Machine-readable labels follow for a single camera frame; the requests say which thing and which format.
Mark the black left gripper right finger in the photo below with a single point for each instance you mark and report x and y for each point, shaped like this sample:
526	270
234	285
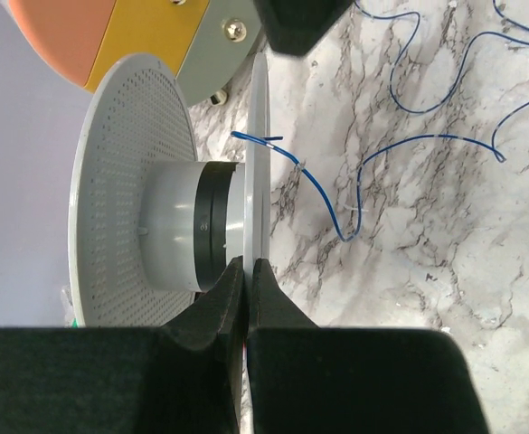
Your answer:
305	378

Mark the white perforated cable spool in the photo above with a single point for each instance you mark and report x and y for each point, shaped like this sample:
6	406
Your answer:
151	226

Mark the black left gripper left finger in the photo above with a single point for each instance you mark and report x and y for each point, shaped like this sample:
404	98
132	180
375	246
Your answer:
180	377

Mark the round three-drawer cabinet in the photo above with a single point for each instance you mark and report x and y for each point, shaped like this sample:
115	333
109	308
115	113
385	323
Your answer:
203	42

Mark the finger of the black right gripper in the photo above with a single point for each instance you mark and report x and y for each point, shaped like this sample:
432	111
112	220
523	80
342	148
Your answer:
295	27

